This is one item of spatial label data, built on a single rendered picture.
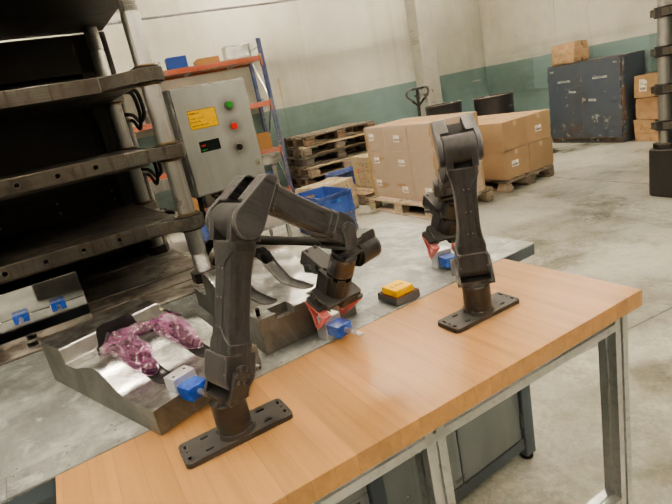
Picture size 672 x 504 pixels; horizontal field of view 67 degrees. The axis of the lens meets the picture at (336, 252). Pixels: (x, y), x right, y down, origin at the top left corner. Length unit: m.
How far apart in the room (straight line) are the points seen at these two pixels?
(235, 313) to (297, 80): 7.62
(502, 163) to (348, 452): 5.02
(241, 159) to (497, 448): 1.39
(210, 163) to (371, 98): 7.05
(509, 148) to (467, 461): 4.34
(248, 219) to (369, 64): 8.16
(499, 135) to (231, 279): 4.96
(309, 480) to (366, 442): 0.11
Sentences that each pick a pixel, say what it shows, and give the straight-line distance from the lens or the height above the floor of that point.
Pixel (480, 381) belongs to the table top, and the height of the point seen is 0.80.
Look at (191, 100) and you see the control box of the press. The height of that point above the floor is 1.42.
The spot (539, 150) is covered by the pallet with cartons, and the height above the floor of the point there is 0.33.
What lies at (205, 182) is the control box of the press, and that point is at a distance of 2.00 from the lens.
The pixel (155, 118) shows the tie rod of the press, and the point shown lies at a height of 1.38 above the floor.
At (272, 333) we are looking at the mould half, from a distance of 1.20.
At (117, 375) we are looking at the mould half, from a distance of 1.17.
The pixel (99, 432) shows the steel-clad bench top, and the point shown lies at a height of 0.80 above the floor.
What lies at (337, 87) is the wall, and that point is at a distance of 8.65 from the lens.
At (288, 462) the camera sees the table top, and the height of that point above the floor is 0.80.
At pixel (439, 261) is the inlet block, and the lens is 1.50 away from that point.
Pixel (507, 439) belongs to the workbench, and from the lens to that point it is 1.92.
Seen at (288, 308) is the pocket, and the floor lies 0.87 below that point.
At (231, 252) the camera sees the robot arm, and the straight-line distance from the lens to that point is 0.86.
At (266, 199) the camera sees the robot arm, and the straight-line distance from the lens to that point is 0.88.
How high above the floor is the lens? 1.33
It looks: 17 degrees down
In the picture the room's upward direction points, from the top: 12 degrees counter-clockwise
